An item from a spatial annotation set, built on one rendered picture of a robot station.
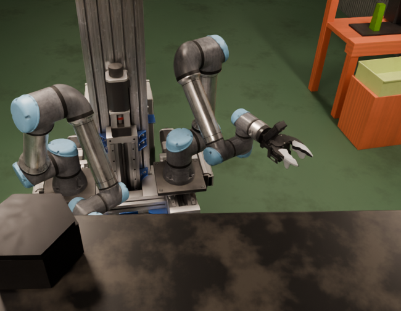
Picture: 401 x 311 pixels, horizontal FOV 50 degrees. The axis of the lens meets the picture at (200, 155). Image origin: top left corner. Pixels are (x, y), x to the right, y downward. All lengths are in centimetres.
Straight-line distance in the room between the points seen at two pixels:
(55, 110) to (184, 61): 51
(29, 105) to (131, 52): 53
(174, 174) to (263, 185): 173
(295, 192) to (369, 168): 77
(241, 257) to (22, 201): 23
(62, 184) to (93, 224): 146
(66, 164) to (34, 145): 27
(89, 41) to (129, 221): 137
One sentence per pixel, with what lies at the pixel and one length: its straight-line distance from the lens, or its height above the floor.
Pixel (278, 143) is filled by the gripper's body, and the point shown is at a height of 146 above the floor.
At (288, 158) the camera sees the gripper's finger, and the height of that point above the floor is 146.
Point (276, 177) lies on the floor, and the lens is 369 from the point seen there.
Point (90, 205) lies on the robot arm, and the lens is 158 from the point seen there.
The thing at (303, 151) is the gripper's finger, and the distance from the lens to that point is 156.
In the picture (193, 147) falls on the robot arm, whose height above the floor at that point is 122.
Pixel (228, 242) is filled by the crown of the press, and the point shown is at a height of 201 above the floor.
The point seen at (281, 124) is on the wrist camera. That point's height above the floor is 154.
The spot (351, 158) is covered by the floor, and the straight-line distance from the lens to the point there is 411.
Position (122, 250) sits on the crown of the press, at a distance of 48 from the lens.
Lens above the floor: 237
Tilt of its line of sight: 38 degrees down
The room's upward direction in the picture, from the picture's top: 3 degrees clockwise
